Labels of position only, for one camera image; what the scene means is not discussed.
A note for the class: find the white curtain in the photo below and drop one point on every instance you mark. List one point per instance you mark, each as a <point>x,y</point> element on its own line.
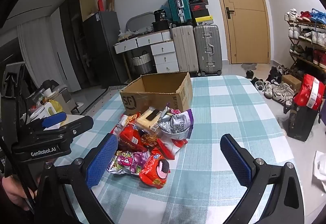
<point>33,48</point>

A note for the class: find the red gift bag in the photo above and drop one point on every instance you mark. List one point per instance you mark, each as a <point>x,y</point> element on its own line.
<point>308,91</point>

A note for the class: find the yellow bag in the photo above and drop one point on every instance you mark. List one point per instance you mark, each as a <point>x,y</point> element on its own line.
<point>56,107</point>

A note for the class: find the beige suitcase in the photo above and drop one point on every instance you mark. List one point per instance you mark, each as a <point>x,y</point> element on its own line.
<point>184,48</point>

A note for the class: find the teal checked tablecloth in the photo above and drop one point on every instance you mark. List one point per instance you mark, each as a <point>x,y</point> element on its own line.
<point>216,117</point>

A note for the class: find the plain black box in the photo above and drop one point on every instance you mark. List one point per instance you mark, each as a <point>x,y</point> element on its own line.
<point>200,14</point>

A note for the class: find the pink snack packet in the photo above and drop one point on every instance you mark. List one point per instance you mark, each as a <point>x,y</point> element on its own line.
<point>174,111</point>

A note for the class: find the clear plastic bag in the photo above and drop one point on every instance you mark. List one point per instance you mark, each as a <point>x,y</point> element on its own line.
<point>124,35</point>

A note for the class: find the dark tall cabinet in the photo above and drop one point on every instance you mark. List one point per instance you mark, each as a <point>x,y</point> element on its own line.
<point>73,43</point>

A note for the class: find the grey oval mirror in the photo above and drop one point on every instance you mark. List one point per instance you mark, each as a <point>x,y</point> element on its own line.
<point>140,20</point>

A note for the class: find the black case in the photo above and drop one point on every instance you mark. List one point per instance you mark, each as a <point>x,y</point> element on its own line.
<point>161,26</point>

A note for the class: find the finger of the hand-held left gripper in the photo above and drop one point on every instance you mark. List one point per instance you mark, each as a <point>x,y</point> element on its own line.
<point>81,124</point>
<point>54,118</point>

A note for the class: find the orange stick snack packet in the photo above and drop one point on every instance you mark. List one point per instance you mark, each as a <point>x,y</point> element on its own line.
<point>127,118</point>

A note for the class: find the purple grape candy packet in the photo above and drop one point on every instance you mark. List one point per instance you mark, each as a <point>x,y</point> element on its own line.
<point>127,160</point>

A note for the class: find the silver purple snack packet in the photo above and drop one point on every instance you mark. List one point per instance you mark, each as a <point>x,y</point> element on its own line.
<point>175,124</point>

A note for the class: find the dark refrigerator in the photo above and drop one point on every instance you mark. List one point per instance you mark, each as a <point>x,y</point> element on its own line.
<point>104,48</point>

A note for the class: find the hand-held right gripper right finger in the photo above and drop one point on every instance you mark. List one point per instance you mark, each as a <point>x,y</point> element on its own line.
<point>236,160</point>

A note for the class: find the clear biscuit packet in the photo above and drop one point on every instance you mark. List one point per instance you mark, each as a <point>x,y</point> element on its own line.
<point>145,119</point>

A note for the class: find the brown cardboard box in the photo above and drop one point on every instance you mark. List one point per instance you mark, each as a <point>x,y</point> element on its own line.
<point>152,99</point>

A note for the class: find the white plastic bag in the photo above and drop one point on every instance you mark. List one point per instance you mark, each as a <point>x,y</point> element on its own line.
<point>320,168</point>

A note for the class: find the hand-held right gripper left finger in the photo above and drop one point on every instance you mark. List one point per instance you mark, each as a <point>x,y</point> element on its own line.
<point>101,160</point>

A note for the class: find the black gift bag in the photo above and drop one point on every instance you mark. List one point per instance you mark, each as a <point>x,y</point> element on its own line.
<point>300,124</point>

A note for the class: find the yellow black shoebox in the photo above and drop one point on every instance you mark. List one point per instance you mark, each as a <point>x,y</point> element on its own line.
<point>203,20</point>

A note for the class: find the white jug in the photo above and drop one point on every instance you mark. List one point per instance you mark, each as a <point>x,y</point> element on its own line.
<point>45,110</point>

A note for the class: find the small cardboard box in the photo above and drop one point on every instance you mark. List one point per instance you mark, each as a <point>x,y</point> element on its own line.
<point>290,82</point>

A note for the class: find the white slipper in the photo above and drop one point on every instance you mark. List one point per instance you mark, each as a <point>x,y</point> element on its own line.
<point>77,107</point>

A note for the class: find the wooden shoe rack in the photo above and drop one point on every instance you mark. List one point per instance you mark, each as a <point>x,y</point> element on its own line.
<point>293,54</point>

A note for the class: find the white dressing table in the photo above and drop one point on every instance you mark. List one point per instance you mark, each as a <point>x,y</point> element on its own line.
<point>163,48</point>

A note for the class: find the red box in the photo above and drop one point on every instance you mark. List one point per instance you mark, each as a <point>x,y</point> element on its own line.
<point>101,5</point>

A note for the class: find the wooden door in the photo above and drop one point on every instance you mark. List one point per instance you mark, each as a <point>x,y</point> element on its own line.
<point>244,30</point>

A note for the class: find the collection of racked sneakers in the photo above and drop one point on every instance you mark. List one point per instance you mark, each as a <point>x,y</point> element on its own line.
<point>314,35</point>

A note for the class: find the white side table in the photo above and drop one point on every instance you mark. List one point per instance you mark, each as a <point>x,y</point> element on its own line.
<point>73,117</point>

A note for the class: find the grey doormat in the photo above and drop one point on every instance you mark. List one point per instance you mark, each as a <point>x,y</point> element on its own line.
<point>249,66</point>

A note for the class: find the teal suitcase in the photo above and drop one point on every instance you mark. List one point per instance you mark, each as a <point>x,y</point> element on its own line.
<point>175,2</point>

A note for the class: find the scattered shoes pile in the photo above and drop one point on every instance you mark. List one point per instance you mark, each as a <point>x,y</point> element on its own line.
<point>275,91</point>

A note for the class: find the woven laundry basket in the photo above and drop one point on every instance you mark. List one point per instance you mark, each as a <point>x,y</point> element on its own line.
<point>142,63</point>

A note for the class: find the brown flat cardboard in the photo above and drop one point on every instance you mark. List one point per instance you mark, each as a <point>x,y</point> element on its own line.
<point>110,3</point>

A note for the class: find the person's left hand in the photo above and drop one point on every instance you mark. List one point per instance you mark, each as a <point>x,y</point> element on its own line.
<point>12,192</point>

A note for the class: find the black tub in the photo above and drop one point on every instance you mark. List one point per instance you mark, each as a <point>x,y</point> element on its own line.
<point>160,15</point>

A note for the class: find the silver suitcase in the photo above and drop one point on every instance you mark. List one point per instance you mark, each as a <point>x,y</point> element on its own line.
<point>207,45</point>

